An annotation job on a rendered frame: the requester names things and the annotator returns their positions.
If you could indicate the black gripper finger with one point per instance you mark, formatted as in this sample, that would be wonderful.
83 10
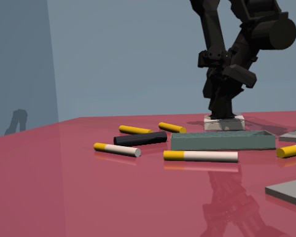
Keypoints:
214 92
226 92

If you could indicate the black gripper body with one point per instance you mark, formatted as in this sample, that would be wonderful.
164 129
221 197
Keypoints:
238 71

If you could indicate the white cylinder with yellow end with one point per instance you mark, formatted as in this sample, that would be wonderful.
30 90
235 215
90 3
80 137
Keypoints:
201 156
286 151
135 152

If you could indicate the black cylinder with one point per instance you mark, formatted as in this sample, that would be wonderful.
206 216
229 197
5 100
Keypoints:
138 139

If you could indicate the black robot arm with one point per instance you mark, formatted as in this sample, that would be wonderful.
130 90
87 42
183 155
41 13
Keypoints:
264 27

